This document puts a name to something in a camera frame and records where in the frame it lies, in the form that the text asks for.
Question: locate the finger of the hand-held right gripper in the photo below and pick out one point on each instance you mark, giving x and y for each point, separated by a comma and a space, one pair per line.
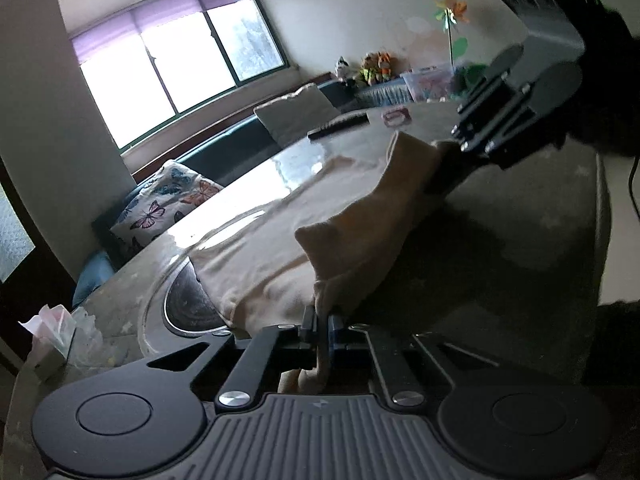
515, 132
480, 102

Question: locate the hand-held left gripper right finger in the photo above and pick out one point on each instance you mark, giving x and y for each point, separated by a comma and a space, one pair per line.
336, 335

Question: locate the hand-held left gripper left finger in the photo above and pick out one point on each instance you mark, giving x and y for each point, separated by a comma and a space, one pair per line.
310, 332

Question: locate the cream garment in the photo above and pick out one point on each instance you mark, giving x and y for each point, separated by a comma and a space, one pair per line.
280, 240

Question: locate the clear plastic storage box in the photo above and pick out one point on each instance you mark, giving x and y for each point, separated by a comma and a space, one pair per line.
430, 82

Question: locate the small pink item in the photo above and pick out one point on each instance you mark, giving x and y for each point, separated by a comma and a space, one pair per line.
396, 116

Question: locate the colourful pinwheel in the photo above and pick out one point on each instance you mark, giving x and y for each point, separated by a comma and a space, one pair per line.
452, 12

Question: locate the orange tiger plush toy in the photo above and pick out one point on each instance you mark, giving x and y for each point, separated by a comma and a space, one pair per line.
385, 66

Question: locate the yellow green plush toy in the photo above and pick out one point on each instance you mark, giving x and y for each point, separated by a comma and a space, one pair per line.
367, 70

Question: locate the round black table disc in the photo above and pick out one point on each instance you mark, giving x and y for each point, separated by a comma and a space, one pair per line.
185, 305

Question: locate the black remote control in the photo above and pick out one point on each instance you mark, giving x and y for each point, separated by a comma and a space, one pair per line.
337, 126

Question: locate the plain grey pillow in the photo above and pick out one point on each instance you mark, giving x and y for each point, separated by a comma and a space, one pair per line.
295, 112

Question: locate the butterfly print pillow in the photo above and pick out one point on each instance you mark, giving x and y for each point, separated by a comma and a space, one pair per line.
160, 205

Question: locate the teal sofa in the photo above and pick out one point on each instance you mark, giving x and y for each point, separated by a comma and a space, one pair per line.
235, 132

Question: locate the clear tissue box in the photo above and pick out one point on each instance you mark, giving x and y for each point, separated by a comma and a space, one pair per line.
55, 340

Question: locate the green framed window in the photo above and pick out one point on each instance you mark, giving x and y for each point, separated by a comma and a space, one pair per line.
175, 70

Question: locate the dark door with frosted glass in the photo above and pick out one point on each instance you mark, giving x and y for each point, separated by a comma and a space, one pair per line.
15, 240

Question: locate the purple window blind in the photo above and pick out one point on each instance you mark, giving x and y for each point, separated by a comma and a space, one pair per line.
150, 17

